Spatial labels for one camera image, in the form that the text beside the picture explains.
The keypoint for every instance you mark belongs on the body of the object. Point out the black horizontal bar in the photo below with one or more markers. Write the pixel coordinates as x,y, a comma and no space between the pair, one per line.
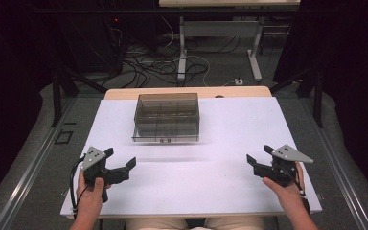
108,10

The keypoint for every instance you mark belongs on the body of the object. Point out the black metal stand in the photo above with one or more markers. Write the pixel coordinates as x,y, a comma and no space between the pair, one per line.
317,96
57,96

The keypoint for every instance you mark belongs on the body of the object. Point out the white desk with metal legs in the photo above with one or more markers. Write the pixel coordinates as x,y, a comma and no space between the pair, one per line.
223,28

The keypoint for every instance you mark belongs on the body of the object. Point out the dark equipment with red light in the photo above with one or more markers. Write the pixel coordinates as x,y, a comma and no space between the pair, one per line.
99,41

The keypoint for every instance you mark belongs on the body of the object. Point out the transparent compartment storage box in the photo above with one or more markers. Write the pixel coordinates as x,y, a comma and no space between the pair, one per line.
166,118

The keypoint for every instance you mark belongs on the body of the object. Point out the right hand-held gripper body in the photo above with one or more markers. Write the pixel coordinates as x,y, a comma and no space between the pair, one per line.
281,172

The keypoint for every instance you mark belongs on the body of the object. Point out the white power strip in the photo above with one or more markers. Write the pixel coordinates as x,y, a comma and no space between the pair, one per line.
239,81

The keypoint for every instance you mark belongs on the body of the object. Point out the person's left hand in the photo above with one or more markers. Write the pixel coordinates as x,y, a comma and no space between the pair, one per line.
89,198

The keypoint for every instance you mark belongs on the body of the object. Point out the wooden table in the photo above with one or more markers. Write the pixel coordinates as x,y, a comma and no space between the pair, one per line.
124,93

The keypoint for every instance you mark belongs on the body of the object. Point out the person's right hand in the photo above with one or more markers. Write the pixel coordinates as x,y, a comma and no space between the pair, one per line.
289,195

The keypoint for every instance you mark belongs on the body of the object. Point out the person's legs in beige pants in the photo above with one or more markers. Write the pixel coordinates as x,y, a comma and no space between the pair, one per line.
153,224

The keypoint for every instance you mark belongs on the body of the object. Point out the aluminium floor rail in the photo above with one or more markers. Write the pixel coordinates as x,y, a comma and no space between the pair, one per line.
341,172
28,172

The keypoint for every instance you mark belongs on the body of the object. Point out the white table cover board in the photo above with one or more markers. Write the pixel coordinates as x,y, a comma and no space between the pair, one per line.
191,179

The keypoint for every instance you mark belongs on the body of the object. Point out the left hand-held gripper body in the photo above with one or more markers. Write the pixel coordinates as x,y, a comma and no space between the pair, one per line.
93,159

